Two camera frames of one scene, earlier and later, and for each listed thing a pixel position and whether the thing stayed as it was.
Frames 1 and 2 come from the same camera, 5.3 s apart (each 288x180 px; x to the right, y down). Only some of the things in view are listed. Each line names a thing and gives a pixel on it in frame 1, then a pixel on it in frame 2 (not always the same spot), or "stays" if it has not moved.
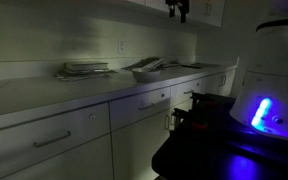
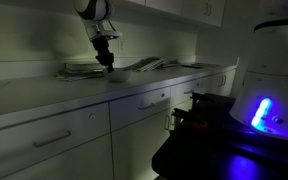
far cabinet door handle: (224, 80) stays
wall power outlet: (121, 46) stays
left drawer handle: (38, 144) stays
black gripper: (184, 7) → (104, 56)
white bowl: (142, 75) → (118, 75)
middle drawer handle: (152, 105) stays
